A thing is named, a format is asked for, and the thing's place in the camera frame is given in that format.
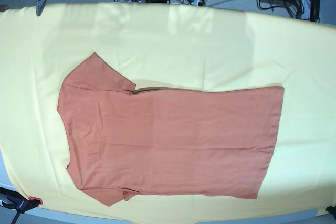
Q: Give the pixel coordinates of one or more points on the black clamp at right corner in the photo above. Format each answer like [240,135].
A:
[331,210]

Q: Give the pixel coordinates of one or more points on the yellow table cloth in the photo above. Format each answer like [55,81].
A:
[179,46]

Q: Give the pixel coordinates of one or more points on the terracotta orange T-shirt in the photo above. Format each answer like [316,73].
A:
[124,142]

